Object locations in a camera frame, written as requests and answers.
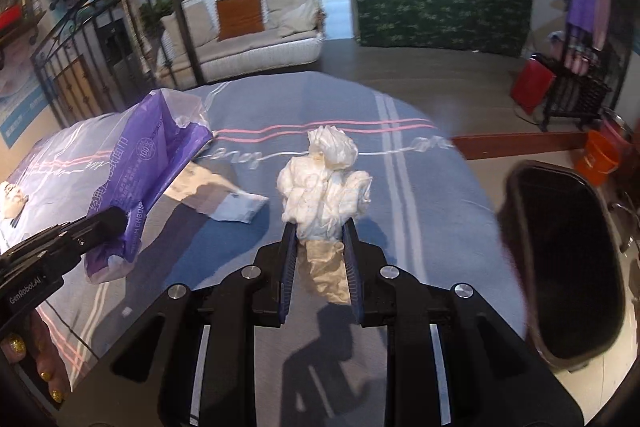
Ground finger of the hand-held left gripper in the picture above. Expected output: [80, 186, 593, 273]
[0, 206, 128, 280]

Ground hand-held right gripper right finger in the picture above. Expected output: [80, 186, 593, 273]
[341, 219, 586, 427]

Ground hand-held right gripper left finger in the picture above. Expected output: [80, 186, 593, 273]
[109, 222, 301, 427]

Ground brown paper napkin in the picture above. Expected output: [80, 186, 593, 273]
[306, 239, 351, 305]

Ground purple clear plastic bag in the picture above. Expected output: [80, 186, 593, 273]
[10, 89, 216, 284]

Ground white tissue wad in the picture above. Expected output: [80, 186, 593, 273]
[276, 124, 373, 243]

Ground dark brown trash bin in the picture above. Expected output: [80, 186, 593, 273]
[497, 161, 628, 368]

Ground person's left hand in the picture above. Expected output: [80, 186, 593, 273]
[0, 312, 73, 405]

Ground white paper packet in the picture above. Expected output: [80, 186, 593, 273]
[167, 159, 271, 224]

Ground wooden lattice cabinet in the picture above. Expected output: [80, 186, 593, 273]
[52, 54, 108, 128]

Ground black metal railing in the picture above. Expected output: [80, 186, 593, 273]
[30, 0, 201, 130]

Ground white wicker sofa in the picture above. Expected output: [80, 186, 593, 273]
[157, 0, 326, 82]

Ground orange sofa cushion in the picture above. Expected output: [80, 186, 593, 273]
[216, 0, 266, 42]

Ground beige sofa cushion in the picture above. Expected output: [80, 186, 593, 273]
[264, 0, 321, 38]

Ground red bag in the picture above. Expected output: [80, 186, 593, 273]
[510, 54, 557, 116]

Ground orange bucket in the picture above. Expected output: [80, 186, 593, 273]
[574, 129, 621, 178]

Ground green patterned counter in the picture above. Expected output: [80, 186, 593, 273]
[348, 0, 533, 58]

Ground black metal rack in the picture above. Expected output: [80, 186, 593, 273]
[539, 0, 618, 132]

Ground pink bucket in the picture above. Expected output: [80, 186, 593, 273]
[600, 107, 636, 148]

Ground pink towel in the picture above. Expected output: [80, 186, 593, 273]
[595, 0, 613, 50]

